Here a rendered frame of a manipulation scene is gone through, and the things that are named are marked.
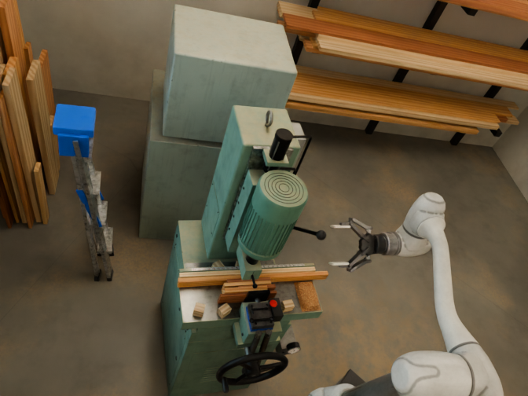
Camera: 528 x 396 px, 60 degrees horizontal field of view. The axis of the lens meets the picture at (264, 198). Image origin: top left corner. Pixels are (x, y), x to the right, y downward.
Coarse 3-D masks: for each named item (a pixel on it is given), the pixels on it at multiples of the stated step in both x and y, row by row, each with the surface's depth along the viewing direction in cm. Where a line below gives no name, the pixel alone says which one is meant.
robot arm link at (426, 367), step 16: (416, 352) 130; (432, 352) 130; (400, 368) 128; (416, 368) 125; (432, 368) 125; (448, 368) 126; (464, 368) 128; (368, 384) 153; (384, 384) 143; (400, 384) 127; (416, 384) 123; (432, 384) 123; (448, 384) 124; (464, 384) 126
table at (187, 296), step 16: (176, 288) 190; (192, 288) 186; (208, 288) 188; (288, 288) 198; (192, 304) 181; (208, 304) 183; (240, 304) 187; (320, 304) 197; (192, 320) 177; (208, 320) 179; (224, 320) 181; (288, 320) 194; (240, 336) 181
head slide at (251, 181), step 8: (248, 176) 164; (256, 176) 163; (248, 184) 164; (256, 184) 160; (240, 192) 173; (248, 192) 164; (240, 200) 173; (248, 200) 166; (240, 208) 173; (232, 216) 184; (240, 216) 173; (232, 224) 184; (240, 224) 176; (232, 232) 184; (232, 240) 184; (232, 248) 188
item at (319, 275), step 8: (304, 272) 201; (312, 272) 202; (320, 272) 203; (184, 280) 182; (192, 280) 183; (200, 280) 184; (208, 280) 185; (216, 280) 187; (224, 280) 188; (272, 280) 197; (280, 280) 199; (288, 280) 200
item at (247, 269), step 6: (240, 252) 184; (240, 258) 184; (240, 264) 184; (246, 264) 180; (258, 264) 181; (240, 270) 184; (246, 270) 178; (252, 270) 179; (258, 270) 180; (246, 276) 181; (258, 276) 183
